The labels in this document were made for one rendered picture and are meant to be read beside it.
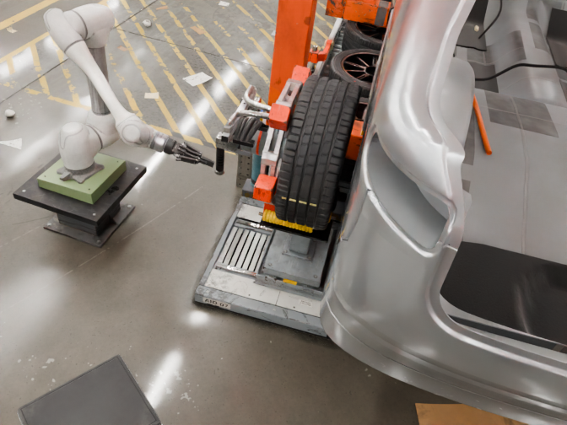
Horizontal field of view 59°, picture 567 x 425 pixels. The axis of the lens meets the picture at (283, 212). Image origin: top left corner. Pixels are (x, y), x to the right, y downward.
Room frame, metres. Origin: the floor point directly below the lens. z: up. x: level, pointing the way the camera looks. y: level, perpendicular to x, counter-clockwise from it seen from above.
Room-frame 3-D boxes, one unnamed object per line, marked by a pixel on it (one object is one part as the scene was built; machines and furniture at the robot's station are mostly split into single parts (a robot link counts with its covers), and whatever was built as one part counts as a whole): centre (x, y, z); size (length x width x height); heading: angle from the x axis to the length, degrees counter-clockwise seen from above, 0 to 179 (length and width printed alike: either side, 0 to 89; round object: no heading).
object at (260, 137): (1.86, 0.12, 0.85); 0.21 x 0.14 x 0.14; 82
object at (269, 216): (1.71, -0.03, 0.51); 0.29 x 0.06 x 0.06; 82
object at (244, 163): (2.53, 0.28, 0.21); 0.10 x 0.10 x 0.42; 82
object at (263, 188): (1.53, 0.09, 0.85); 0.09 x 0.08 x 0.07; 172
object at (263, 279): (1.86, -0.12, 0.13); 0.50 x 0.36 x 0.10; 172
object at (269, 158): (1.85, 0.05, 0.85); 0.54 x 0.07 x 0.54; 172
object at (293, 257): (1.82, -0.12, 0.32); 0.40 x 0.30 x 0.28; 172
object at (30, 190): (2.01, 1.12, 0.15); 0.50 x 0.50 x 0.30; 78
